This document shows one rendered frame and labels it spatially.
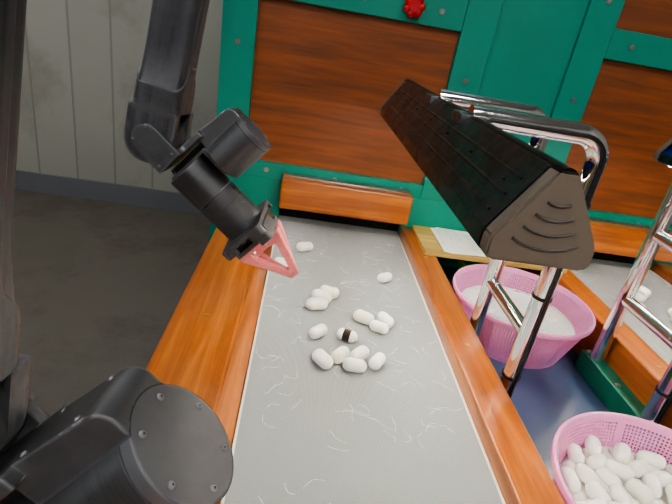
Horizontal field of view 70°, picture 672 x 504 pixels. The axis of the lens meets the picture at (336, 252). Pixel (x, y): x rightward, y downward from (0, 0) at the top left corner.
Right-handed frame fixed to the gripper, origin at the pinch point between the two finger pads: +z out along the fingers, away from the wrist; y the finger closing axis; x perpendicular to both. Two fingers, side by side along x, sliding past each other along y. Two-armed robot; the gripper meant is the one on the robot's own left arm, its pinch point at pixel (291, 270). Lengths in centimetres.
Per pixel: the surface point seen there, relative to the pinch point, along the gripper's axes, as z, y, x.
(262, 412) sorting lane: 6.8, -15.2, 9.9
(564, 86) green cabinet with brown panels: 22, 48, -57
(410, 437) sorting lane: 20.6, -16.8, -1.9
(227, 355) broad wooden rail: 0.9, -8.3, 11.5
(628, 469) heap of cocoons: 40.9, -19.1, -19.8
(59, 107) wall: -87, 226, 114
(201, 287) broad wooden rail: -4.6, 8.1, 15.9
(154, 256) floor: 3, 162, 108
